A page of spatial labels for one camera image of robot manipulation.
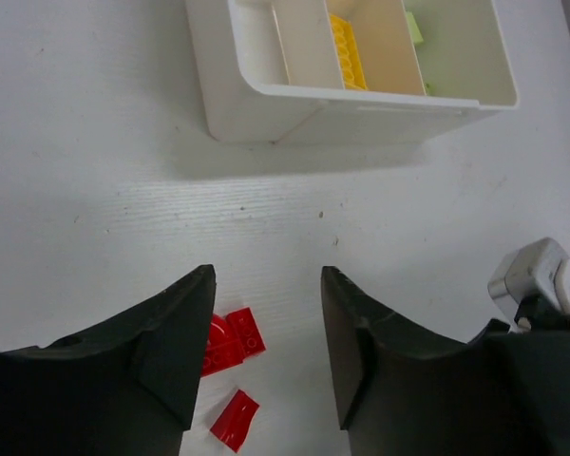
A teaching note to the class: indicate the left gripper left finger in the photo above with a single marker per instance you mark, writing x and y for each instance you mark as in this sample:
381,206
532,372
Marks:
125,386

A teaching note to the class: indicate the small red lego brick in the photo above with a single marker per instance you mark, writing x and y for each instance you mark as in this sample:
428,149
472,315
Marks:
245,327

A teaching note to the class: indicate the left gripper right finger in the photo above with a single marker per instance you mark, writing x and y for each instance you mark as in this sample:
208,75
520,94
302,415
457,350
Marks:
401,389

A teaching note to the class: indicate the red arch lego piece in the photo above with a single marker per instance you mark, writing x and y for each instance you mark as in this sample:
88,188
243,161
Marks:
223,348

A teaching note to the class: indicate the long yellow lego brick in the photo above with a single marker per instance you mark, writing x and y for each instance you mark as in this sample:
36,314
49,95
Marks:
348,54

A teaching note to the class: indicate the yellow-green lego piece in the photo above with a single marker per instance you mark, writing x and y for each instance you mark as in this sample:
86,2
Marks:
413,28

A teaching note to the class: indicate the white three-compartment container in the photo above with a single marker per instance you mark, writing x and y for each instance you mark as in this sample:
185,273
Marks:
269,72

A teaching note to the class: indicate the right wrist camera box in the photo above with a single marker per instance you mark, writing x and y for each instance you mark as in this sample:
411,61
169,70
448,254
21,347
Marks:
531,287

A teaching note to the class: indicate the red sloped lego piece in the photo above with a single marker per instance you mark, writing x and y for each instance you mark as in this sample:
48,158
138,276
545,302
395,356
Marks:
233,425

